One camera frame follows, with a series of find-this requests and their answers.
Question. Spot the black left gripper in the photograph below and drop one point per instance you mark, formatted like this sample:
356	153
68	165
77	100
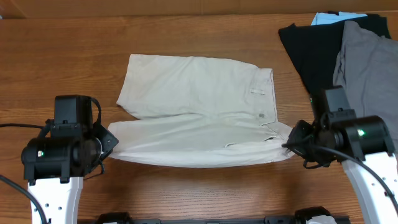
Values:
108	139

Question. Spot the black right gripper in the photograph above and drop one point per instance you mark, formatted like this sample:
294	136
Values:
298	137

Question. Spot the beige khaki shorts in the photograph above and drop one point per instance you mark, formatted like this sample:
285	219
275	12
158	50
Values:
198	112

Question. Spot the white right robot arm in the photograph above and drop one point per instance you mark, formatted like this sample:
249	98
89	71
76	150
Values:
364	148

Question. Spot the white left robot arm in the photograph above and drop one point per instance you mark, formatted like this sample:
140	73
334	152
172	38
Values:
57	162

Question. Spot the grey garment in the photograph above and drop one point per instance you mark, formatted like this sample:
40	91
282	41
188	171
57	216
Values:
366	67

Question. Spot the black garment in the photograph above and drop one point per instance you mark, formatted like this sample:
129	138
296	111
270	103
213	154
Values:
313	49

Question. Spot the light blue garment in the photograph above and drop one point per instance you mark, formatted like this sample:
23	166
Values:
322	18

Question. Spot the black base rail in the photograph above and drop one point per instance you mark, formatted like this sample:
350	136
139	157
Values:
306	215

